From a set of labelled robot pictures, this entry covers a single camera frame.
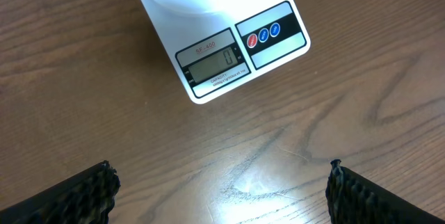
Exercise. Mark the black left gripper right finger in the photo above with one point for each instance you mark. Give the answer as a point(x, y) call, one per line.
point(354, 199)

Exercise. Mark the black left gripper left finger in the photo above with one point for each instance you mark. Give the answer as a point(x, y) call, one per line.
point(87, 197)

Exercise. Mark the white digital kitchen scale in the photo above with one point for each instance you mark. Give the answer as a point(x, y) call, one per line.
point(216, 46)

